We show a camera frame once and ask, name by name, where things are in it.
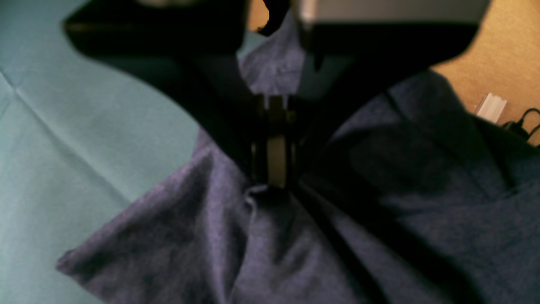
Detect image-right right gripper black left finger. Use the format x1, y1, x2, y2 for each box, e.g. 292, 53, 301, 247
62, 0, 267, 182

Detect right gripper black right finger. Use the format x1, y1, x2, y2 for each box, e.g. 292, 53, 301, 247
292, 0, 494, 182

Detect blue-grey heathered T-shirt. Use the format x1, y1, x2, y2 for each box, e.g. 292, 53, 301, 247
55, 13, 540, 304

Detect teal table cloth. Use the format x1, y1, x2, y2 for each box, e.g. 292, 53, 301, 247
0, 0, 270, 304

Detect white block on floor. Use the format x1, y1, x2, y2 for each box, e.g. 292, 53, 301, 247
474, 92, 507, 124

